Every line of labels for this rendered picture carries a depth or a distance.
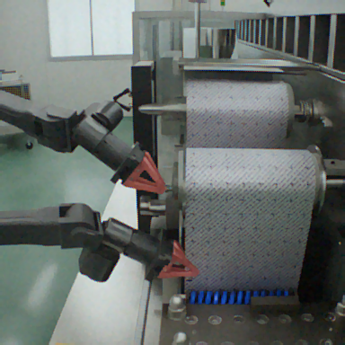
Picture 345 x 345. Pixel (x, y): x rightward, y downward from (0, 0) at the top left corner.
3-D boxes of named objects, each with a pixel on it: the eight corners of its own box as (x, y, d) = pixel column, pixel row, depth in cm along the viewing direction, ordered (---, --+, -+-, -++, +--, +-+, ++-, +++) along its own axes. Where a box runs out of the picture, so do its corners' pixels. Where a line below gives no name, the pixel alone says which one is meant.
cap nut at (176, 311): (167, 306, 71) (167, 289, 69) (186, 307, 71) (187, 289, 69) (166, 320, 68) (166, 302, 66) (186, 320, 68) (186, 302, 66)
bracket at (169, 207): (153, 299, 92) (148, 188, 80) (179, 299, 92) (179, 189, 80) (151, 313, 87) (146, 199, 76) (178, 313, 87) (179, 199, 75)
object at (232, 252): (184, 291, 76) (185, 213, 69) (296, 290, 75) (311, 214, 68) (184, 293, 76) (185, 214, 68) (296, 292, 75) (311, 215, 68)
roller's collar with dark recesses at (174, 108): (163, 118, 97) (163, 93, 94) (187, 119, 97) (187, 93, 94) (162, 124, 91) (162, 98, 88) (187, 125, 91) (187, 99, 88)
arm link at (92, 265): (75, 228, 62) (73, 203, 70) (52, 277, 66) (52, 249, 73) (137, 246, 67) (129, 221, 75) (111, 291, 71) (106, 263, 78)
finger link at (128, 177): (153, 208, 72) (113, 180, 71) (156, 194, 79) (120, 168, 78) (174, 182, 71) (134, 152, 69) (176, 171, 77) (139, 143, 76)
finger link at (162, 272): (190, 292, 73) (146, 274, 71) (190, 270, 79) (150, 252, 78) (207, 268, 70) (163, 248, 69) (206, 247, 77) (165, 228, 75)
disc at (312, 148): (296, 203, 81) (303, 137, 77) (298, 203, 81) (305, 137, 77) (316, 232, 67) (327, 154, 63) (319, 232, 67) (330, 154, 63)
